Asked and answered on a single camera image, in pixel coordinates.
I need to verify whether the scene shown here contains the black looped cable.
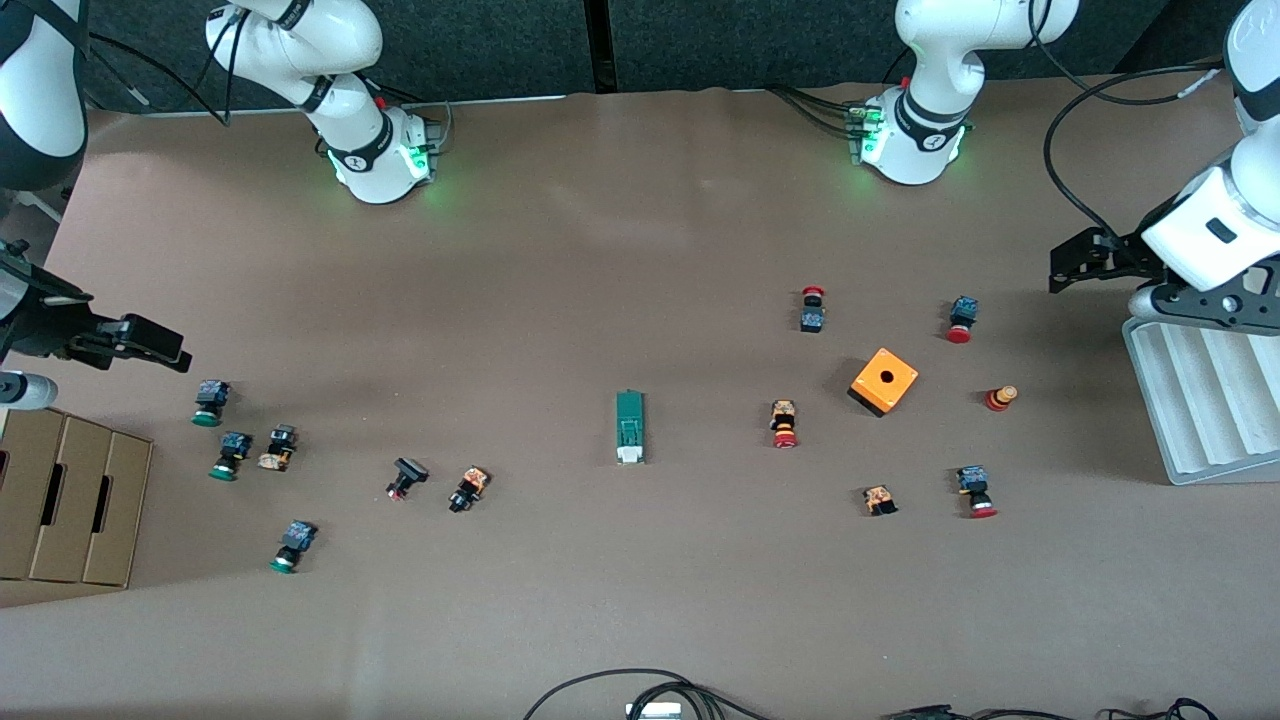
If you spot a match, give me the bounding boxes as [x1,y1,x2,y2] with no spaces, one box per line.
[522,668,776,720]

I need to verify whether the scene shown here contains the black curly cable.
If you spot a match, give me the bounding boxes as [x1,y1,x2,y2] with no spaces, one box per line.
[1100,697,1221,720]

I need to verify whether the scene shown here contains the grey ribbed plastic tray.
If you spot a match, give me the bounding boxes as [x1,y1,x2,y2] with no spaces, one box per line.
[1122,315,1280,487]

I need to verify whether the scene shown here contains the black partition post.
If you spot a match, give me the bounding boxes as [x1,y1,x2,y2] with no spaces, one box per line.
[585,0,616,93]

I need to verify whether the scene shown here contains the black selector orange block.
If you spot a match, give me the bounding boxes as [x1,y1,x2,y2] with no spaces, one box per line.
[256,424,299,473]

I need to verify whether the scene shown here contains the black left arm base cables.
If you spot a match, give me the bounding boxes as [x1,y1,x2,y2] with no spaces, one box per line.
[768,85,863,141]

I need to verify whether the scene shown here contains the black pushbutton orange block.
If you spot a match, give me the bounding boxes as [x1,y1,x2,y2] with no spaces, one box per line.
[447,465,491,514]

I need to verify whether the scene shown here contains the black cable with plug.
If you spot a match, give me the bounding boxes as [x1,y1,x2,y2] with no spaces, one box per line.
[880,704,1096,720]

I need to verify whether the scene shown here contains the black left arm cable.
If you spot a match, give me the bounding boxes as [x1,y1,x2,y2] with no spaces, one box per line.
[1030,0,1226,241]

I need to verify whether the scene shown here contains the green pushbutton blue block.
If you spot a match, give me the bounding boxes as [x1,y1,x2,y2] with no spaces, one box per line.
[268,519,319,575]
[191,379,232,429]
[208,431,254,483]

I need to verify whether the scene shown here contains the black square red pushbutton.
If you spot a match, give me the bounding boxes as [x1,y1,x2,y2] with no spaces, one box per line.
[385,456,431,502]

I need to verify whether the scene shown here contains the red mushroom button silver collar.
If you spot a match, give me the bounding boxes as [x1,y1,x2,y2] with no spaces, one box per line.
[955,464,999,520]

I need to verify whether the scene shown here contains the brown cardboard divider box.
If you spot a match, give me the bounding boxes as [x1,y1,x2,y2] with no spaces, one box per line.
[0,408,154,588]

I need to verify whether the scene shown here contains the green load switch white slider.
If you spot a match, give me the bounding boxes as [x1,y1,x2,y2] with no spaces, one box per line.
[614,390,648,466]

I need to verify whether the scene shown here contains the orange button enclosure box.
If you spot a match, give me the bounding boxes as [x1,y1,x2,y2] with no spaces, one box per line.
[847,347,920,418]

